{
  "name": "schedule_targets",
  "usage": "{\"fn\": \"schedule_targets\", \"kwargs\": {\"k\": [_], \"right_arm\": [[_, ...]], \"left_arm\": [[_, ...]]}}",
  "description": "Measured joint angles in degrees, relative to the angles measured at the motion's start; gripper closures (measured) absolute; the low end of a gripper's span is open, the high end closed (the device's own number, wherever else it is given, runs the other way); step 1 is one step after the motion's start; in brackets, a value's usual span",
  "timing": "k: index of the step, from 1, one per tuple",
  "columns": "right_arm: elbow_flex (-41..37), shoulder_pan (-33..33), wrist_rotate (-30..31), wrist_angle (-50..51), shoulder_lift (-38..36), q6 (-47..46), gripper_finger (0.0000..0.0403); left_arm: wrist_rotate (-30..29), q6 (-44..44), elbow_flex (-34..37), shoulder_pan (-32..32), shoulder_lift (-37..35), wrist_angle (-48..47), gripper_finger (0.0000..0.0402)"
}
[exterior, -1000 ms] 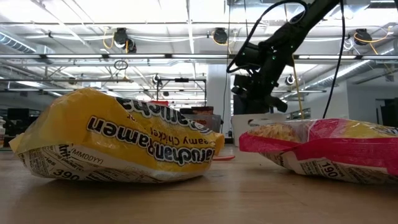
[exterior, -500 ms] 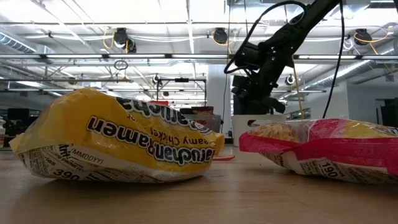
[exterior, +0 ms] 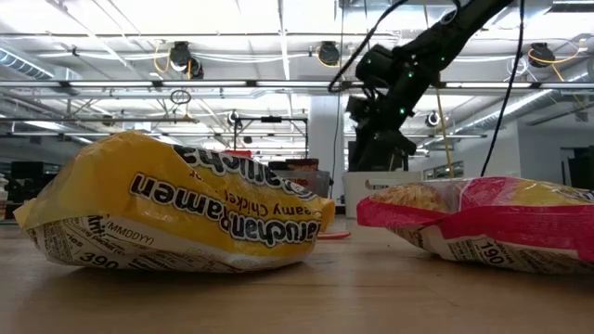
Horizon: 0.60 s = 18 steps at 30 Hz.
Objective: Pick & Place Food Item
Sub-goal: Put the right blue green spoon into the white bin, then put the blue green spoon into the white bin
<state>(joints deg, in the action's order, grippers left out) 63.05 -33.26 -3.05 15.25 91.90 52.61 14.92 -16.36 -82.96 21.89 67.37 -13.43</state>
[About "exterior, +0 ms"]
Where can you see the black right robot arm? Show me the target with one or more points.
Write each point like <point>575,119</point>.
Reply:
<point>445,42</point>

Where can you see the orange ramen packet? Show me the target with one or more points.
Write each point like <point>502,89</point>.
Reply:
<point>239,153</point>

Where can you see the red ramen packet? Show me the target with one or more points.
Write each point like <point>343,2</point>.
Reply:
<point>487,222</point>

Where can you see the clear bin middle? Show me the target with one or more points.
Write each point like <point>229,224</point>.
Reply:
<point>315,183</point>

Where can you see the black camera rig frame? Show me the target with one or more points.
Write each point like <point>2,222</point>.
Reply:
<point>274,119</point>

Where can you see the white plastic bin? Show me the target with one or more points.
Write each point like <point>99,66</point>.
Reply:
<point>366,195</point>

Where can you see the yellow ramen packet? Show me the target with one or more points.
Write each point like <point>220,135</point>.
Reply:
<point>139,185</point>

